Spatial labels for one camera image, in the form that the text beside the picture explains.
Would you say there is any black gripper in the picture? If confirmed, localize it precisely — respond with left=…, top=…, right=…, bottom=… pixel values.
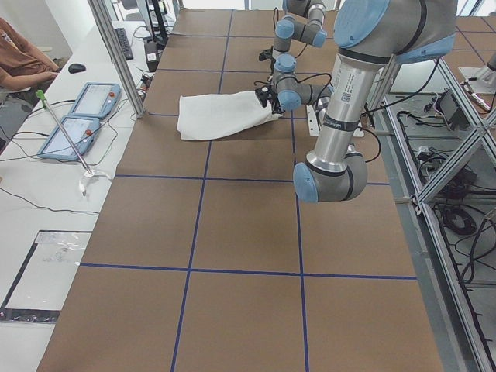
left=258, top=47, right=275, bottom=63
left=253, top=81, right=285, bottom=115

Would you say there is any white long-sleeve printed shirt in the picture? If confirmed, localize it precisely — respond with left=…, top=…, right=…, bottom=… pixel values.
left=177, top=91, right=281, bottom=140

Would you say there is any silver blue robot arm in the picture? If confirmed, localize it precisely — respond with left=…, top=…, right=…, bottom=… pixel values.
left=258, top=1, right=342, bottom=64
left=256, top=0, right=457, bottom=202

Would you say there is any black power adapter with label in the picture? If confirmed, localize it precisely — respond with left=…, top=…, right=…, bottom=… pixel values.
left=143, top=41, right=160, bottom=72

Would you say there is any black keyboard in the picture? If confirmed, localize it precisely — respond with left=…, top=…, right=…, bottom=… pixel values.
left=115, top=28, right=134, bottom=60

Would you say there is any upper blue teach pendant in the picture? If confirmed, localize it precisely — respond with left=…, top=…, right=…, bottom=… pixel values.
left=70, top=82, right=122, bottom=119

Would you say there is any blue teach pendant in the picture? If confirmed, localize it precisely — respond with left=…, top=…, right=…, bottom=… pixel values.
left=70, top=82, right=122, bottom=119
left=36, top=115, right=102, bottom=163

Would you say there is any lower blue teach pendant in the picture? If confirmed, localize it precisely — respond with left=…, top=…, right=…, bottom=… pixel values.
left=36, top=115, right=102, bottom=163

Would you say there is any black computer mouse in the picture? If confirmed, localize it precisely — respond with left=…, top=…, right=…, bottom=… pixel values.
left=68, top=63, right=86, bottom=74

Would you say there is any metal rod with green tip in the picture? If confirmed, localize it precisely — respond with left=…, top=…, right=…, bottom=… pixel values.
left=36, top=90, right=96, bottom=177

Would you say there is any person in brown shirt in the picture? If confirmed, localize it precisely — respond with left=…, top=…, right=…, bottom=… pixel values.
left=1, top=19, right=67, bottom=105

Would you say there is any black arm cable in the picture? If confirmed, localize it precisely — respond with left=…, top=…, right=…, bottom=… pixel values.
left=253, top=71, right=383, bottom=164

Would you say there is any black camera stand bracket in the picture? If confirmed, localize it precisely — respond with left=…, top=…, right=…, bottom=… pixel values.
left=150, top=0, right=169, bottom=49

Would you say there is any aluminium frame post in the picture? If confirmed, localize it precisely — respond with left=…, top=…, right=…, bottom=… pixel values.
left=88, top=0, right=145, bottom=119

